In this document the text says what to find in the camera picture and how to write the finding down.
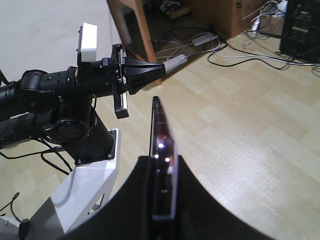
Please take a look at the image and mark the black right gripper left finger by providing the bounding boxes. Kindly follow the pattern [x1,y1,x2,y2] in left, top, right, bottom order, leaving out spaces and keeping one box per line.
[59,156,155,240]

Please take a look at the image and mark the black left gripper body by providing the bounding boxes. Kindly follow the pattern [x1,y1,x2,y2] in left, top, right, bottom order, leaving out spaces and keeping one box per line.
[99,43,129,119]

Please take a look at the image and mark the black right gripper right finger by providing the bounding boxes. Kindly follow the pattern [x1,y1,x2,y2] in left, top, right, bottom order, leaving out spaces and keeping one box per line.
[174,155,273,240]

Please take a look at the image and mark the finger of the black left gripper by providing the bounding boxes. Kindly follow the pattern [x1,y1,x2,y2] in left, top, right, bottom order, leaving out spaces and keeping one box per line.
[123,57,166,75]
[126,73,160,95]

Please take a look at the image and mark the black pink smartphone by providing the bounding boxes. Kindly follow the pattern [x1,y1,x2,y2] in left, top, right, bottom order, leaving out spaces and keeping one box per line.
[149,96,179,221]

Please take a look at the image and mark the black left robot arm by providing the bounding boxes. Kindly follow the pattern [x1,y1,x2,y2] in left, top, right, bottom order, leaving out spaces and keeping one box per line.
[0,44,166,165]

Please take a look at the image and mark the grey power brick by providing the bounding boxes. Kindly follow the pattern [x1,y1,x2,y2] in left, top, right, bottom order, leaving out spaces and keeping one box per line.
[163,54,188,74]

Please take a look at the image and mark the white power strip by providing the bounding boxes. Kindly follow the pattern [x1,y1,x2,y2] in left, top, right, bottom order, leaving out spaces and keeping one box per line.
[191,34,218,47]

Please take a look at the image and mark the black computer tower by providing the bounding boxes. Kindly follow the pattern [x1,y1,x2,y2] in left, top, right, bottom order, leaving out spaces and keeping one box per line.
[279,0,320,63]

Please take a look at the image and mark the wooden table leg frame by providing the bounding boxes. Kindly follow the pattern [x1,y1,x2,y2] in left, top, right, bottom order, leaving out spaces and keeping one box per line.
[107,0,163,87]

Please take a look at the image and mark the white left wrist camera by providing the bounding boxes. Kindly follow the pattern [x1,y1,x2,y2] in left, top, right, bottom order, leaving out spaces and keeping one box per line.
[77,22,98,65]

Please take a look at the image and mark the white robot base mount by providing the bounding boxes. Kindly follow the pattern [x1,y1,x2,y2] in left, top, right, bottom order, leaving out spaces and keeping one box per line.
[26,128,122,240]

